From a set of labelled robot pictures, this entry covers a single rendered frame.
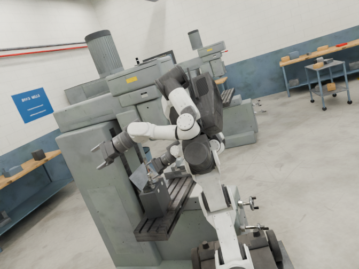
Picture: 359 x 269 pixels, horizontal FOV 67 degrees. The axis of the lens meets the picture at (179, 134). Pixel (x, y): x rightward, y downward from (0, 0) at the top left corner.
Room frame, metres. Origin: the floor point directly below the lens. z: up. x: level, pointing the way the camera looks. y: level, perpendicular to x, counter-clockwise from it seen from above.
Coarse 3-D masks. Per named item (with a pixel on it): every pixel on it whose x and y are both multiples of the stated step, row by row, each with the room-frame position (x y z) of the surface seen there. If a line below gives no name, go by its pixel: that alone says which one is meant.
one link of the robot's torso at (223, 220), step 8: (200, 200) 1.46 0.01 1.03; (232, 200) 1.44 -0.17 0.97; (232, 208) 1.45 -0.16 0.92; (208, 216) 1.45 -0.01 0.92; (216, 216) 1.43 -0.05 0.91; (224, 216) 1.42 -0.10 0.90; (232, 216) 1.42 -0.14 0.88; (216, 224) 1.41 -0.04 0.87; (224, 224) 1.40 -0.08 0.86; (232, 224) 1.39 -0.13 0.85; (224, 232) 1.37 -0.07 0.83; (232, 232) 1.36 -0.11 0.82; (224, 240) 1.35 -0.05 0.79; (232, 240) 1.34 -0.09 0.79; (224, 248) 1.33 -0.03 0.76; (232, 248) 1.31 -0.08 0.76; (240, 248) 1.30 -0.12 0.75; (224, 256) 1.30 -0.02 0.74; (232, 256) 1.28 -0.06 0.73; (240, 256) 1.27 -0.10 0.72
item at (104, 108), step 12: (108, 96) 2.14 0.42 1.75; (72, 108) 2.29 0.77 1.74; (84, 108) 2.25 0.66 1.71; (96, 108) 2.20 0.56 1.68; (108, 108) 2.16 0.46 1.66; (120, 108) 2.12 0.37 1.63; (132, 108) 2.07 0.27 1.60; (60, 120) 2.36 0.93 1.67; (72, 120) 2.31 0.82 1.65; (84, 120) 2.26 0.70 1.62; (96, 120) 2.22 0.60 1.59; (108, 120) 2.18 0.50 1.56
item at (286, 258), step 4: (280, 240) 1.66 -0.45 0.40; (280, 244) 1.62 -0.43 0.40; (280, 248) 1.59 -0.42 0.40; (284, 248) 1.58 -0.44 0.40; (284, 252) 1.54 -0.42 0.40; (284, 256) 1.51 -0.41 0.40; (288, 256) 1.50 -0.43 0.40; (284, 260) 1.48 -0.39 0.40; (288, 260) 1.46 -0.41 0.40; (276, 264) 1.47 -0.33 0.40; (280, 264) 1.46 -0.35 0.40; (284, 264) 1.45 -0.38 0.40; (288, 264) 1.44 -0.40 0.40; (292, 264) 1.43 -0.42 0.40; (192, 268) 1.68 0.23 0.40; (280, 268) 1.42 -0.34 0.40; (284, 268) 1.42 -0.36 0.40; (288, 268) 1.40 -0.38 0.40; (292, 268) 1.40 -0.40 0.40
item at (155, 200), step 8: (152, 184) 1.74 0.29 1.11; (160, 184) 1.76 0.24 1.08; (144, 192) 1.68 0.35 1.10; (152, 192) 1.65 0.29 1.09; (160, 192) 1.71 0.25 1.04; (168, 192) 1.84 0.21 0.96; (144, 200) 1.66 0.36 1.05; (152, 200) 1.64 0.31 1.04; (160, 200) 1.67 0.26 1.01; (168, 200) 1.79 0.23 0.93; (144, 208) 1.66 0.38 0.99; (152, 208) 1.65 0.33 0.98; (160, 208) 1.63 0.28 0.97; (152, 216) 1.66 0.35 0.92; (160, 216) 1.64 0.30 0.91
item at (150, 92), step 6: (138, 90) 2.02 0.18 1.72; (144, 90) 2.00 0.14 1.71; (150, 90) 1.98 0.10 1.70; (156, 90) 1.97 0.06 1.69; (120, 96) 2.09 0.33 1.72; (126, 96) 2.07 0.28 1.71; (132, 96) 2.05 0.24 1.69; (138, 96) 2.03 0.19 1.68; (144, 96) 2.01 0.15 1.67; (150, 96) 1.99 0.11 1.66; (156, 96) 1.97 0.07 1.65; (120, 102) 2.10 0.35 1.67; (126, 102) 2.08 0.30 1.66; (132, 102) 2.06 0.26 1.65; (138, 102) 2.04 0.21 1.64
